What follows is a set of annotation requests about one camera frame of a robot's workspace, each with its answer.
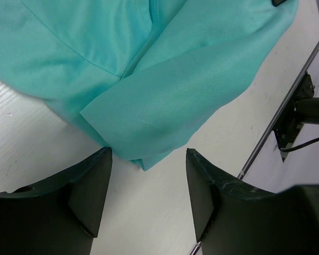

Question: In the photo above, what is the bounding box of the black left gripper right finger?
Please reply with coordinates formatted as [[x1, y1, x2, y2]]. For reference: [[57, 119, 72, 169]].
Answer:
[[186, 149, 319, 254]]

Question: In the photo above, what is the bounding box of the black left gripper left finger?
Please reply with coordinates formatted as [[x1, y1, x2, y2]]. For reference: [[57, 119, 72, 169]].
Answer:
[[0, 147, 112, 254]]

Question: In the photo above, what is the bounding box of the teal green t-shirt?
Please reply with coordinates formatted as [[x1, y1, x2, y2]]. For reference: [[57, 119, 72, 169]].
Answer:
[[0, 1, 298, 170]]

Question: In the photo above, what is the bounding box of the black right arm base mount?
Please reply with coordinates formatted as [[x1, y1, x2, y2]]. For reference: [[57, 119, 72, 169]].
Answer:
[[273, 73, 319, 160]]

